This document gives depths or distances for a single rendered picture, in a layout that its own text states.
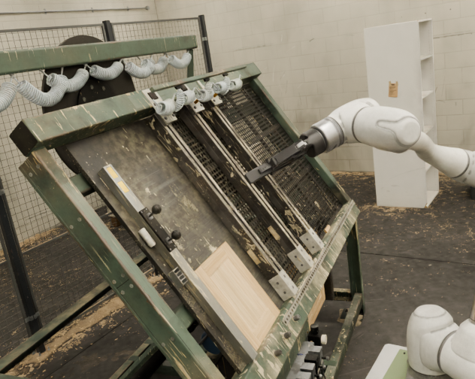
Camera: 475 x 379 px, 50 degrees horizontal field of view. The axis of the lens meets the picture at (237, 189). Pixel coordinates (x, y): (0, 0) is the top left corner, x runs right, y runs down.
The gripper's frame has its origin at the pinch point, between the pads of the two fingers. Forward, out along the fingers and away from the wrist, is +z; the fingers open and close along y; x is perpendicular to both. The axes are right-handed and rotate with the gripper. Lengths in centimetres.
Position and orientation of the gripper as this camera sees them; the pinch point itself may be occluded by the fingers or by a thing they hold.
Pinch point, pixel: (258, 173)
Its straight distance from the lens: 136.5
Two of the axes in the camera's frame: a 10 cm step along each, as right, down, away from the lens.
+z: -8.3, 4.7, -3.0
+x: -5.3, -8.2, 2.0
